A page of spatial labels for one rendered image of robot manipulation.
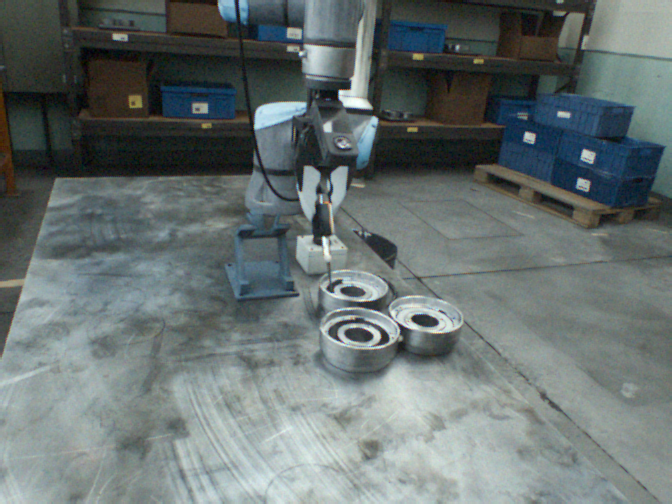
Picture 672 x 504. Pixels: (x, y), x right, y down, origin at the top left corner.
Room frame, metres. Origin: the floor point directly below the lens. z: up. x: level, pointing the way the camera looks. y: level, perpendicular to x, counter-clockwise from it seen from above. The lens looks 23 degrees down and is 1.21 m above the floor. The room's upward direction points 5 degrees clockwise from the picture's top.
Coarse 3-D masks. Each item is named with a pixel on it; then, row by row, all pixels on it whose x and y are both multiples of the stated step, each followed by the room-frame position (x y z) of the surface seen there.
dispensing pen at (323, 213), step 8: (320, 192) 0.84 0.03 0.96; (320, 200) 0.83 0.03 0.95; (320, 208) 0.81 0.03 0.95; (328, 208) 0.81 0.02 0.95; (320, 216) 0.80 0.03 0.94; (328, 216) 0.80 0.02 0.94; (312, 224) 0.83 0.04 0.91; (320, 224) 0.79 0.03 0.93; (328, 224) 0.80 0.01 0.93; (320, 232) 0.79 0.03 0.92; (328, 232) 0.79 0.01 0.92; (328, 240) 0.80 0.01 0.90; (328, 248) 0.79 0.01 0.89; (328, 256) 0.79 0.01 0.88; (328, 264) 0.78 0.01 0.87; (328, 272) 0.77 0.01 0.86
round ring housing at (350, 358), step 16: (336, 320) 0.68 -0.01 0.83; (368, 320) 0.69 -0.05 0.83; (384, 320) 0.68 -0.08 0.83; (320, 336) 0.63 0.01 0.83; (352, 336) 0.67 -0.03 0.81; (368, 336) 0.66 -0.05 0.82; (336, 352) 0.61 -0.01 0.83; (352, 352) 0.60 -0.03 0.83; (368, 352) 0.60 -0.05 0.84; (384, 352) 0.61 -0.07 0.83; (352, 368) 0.60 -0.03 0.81; (368, 368) 0.61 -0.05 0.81
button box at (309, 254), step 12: (300, 240) 0.93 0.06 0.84; (312, 240) 0.93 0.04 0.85; (336, 240) 0.94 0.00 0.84; (300, 252) 0.92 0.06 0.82; (312, 252) 0.88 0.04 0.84; (336, 252) 0.90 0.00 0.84; (300, 264) 0.92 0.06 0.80; (312, 264) 0.88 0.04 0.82; (324, 264) 0.89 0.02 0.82; (336, 264) 0.90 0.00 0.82
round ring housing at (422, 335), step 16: (400, 304) 0.74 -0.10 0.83; (416, 304) 0.75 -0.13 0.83; (432, 304) 0.75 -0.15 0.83; (448, 304) 0.74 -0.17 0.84; (416, 320) 0.72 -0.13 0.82; (432, 320) 0.72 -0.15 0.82; (416, 336) 0.66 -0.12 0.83; (432, 336) 0.65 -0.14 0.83; (448, 336) 0.66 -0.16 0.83; (416, 352) 0.66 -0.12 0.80; (432, 352) 0.66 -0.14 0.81
